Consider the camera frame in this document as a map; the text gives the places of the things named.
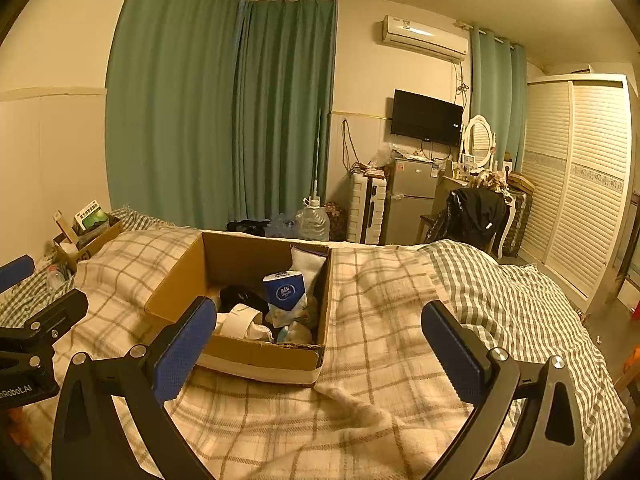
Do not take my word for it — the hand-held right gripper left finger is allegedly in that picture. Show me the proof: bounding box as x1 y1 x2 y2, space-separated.
51 296 218 480

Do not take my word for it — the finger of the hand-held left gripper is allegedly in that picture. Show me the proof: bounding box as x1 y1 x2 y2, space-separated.
0 287 90 358
0 254 36 294

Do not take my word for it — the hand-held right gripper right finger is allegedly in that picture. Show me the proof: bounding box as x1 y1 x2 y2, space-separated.
421 300 586 480

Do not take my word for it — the white knitted glove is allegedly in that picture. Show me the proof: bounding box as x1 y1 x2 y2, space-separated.
214 302 272 342

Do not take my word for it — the black round object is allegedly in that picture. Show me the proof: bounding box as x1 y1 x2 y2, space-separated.
220 285 274 329

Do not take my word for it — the blue tissue packet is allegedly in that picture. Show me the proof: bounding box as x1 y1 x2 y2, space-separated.
261 269 311 328

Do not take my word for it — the green checked bedsheet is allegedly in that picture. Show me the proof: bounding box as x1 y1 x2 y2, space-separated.
0 204 172 332

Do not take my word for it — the small clear plastic bottle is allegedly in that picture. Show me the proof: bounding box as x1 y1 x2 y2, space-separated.
46 264 69 292

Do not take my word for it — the small cardboard box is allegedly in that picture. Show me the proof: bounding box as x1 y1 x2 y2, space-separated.
51 214 125 272

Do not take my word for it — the green checked quilt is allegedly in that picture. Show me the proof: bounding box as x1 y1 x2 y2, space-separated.
419 238 634 467

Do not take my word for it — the beige plaid blanket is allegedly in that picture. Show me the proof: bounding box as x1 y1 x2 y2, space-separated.
22 226 507 480

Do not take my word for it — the green carton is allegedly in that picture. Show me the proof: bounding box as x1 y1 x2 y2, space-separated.
73 199 111 234

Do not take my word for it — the black jacket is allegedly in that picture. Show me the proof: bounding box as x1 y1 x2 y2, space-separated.
434 185 507 252

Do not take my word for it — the white chair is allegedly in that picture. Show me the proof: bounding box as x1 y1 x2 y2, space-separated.
418 187 517 259

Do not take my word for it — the black bag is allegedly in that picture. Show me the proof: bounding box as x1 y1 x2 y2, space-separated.
226 218 272 237

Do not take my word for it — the brown suitcase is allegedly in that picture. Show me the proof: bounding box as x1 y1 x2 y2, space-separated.
499 187 534 258

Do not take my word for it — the silver fridge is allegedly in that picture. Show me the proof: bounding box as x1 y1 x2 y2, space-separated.
381 155 439 246

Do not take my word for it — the pack of plastic bottles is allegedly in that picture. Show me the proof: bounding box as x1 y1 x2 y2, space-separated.
264 212 302 239

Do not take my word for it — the white suitcase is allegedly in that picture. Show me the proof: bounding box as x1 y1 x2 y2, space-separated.
348 172 389 245

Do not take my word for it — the white dressing table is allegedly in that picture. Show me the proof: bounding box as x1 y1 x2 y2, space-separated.
439 170 517 202

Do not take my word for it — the brown patterned bag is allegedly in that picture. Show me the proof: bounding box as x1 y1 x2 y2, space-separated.
322 202 349 242

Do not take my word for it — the fluffy tan item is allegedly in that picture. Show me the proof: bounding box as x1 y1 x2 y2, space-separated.
474 170 512 195

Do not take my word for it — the flat cardboard box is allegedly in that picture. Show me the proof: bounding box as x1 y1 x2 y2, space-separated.
506 172 536 194

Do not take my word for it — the large clear water jug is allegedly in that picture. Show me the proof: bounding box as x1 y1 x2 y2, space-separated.
294 197 331 242

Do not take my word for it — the clear plastic bag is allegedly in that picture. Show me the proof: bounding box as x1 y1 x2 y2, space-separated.
369 141 407 168

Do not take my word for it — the white louvred wardrobe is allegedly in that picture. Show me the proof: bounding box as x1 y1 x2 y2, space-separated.
516 73 634 314

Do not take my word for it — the oval white mirror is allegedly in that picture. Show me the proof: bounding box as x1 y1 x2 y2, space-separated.
462 114 496 171

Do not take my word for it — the white mop pole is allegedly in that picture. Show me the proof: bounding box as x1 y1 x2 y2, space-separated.
309 107 324 202

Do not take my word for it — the wide green curtain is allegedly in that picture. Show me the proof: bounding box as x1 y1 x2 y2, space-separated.
104 0 252 232

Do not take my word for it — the recessed green curtain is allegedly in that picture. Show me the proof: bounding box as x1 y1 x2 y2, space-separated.
231 0 338 234

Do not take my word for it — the narrow green curtain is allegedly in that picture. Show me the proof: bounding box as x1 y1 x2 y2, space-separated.
468 25 529 162

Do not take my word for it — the white air conditioner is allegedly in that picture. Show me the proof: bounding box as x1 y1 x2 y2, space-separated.
382 14 470 64

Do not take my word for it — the black wall television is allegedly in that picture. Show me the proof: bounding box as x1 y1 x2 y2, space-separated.
390 88 464 149

